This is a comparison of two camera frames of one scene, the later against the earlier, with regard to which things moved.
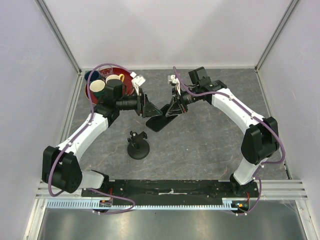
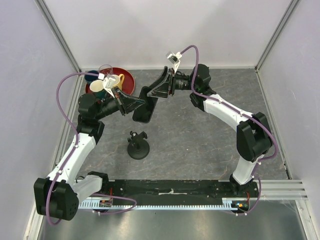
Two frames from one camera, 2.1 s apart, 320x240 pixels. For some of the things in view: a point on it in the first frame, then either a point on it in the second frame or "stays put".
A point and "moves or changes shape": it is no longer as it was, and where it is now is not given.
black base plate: [172, 189] stays put
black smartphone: [157, 123] moves or changes shape
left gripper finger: [150, 109] to [129, 103]
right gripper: [175, 108] to [163, 90]
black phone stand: [138, 148] stays put
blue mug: [93, 76] stays put
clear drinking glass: [105, 70] stays put
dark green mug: [97, 87] stays put
